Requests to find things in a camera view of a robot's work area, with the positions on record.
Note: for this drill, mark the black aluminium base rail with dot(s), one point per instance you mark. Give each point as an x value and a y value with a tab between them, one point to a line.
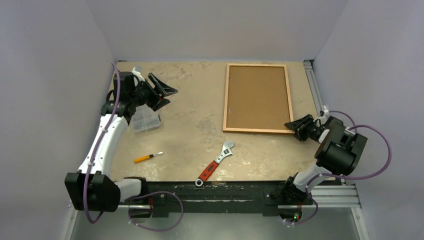
268	198

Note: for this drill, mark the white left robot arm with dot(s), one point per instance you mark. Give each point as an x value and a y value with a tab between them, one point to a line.
90	187

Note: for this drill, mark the yellow handled screwdriver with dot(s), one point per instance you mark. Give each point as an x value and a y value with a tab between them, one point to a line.
146	157

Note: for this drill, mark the clear plastic screw box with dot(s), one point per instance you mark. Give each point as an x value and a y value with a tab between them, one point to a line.
144	119

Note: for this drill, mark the wooden picture frame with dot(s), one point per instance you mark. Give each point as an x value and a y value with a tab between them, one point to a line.
257	99

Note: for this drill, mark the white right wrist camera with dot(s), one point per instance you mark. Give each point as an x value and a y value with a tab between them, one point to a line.
324	114

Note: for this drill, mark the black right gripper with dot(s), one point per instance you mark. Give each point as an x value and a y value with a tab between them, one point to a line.
306	127

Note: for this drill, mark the silver right side rail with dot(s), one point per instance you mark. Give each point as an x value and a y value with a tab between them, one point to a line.
315	174

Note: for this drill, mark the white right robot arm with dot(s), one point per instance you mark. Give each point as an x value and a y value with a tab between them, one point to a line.
292	190

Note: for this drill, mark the red handled adjustable wrench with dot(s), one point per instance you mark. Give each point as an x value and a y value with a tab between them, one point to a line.
226	151

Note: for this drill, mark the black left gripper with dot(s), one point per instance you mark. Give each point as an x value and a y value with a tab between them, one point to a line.
153	104

